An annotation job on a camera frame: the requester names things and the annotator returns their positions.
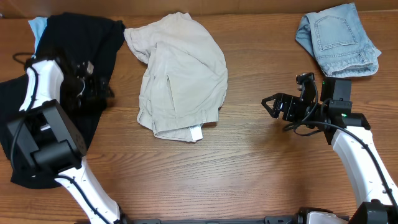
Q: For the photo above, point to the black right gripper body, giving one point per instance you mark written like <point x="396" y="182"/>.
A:
<point x="286" y="107"/>

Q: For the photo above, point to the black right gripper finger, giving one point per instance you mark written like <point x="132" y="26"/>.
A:
<point x="276" y="97"/>
<point x="274" y="109"/>

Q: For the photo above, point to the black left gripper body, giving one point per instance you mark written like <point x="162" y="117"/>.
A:
<point x="94" y="86"/>

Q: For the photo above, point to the beige shorts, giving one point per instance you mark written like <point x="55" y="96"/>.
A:
<point x="186" y="79"/>

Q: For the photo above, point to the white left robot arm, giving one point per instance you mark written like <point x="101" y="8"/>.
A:
<point x="46" y="138"/>

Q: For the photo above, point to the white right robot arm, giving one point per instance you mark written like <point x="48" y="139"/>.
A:
<point x="329" y="111"/>

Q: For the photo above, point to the black garment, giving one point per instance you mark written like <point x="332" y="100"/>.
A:
<point x="75" y="39"/>

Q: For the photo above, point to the light blue garment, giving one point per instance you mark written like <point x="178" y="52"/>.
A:
<point x="37" y="26"/>

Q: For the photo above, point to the folded light blue jeans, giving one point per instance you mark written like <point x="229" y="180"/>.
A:
<point x="336" y="39"/>

